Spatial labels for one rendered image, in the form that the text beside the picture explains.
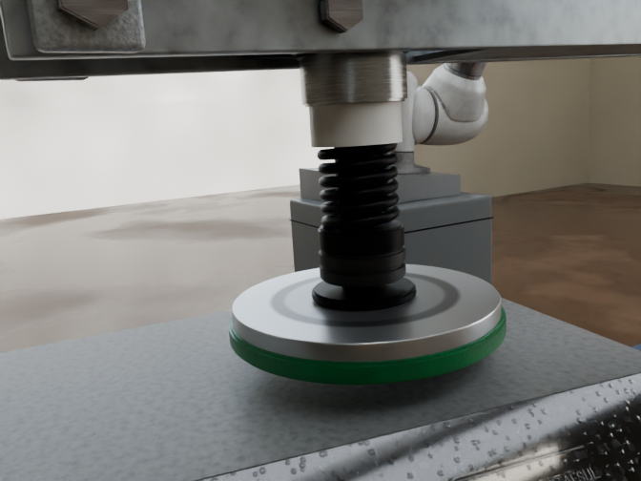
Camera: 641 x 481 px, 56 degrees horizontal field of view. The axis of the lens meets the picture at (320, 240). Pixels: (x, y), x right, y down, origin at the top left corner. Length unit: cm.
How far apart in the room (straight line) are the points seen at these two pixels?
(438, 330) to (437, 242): 112
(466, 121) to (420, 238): 39
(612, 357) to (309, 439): 26
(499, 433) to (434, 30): 27
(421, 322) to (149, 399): 21
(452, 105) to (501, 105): 577
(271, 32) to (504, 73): 713
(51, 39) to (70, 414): 28
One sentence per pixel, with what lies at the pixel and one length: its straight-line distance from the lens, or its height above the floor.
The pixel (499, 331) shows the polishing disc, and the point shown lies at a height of 86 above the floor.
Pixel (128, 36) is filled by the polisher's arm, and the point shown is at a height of 106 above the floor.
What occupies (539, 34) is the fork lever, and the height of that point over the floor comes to 107.
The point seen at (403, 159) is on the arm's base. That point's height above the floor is 90.
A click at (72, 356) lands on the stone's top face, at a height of 82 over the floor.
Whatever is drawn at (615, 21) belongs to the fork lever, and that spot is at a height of 108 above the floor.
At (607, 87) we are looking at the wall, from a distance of 842.
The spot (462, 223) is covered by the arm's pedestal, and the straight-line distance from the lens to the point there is 156.
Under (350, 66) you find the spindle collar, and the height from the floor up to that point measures 105.
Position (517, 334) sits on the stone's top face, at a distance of 57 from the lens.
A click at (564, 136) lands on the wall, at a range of 823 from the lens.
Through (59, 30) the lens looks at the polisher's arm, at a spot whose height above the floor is 106.
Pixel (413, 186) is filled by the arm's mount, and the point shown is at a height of 84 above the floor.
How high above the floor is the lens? 102
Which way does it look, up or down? 11 degrees down
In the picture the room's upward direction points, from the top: 4 degrees counter-clockwise
